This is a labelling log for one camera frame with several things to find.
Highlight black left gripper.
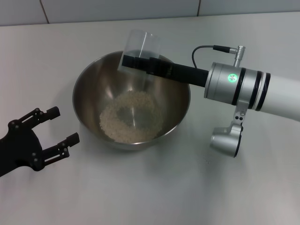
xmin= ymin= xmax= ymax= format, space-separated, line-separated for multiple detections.
xmin=0 ymin=106 xmax=80 ymax=178

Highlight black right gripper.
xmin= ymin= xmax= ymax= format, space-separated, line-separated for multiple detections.
xmin=120 ymin=55 xmax=210 ymax=89

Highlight clear plastic measuring cup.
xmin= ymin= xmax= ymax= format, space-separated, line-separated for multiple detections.
xmin=116 ymin=29 xmax=163 ymax=91

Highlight stainless steel mixing bowl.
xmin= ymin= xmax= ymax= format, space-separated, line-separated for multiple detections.
xmin=72 ymin=50 xmax=191 ymax=151

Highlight white rice grains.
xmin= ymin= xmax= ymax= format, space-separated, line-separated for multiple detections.
xmin=99 ymin=90 xmax=164 ymax=143

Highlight thin right wrist cable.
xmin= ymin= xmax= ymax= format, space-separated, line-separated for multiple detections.
xmin=191 ymin=45 xmax=235 ymax=68

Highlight silver right wrist cable connector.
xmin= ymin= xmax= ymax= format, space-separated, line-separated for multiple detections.
xmin=232 ymin=45 xmax=247 ymax=68

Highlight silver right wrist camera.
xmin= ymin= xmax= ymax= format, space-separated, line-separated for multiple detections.
xmin=209 ymin=103 xmax=249 ymax=158

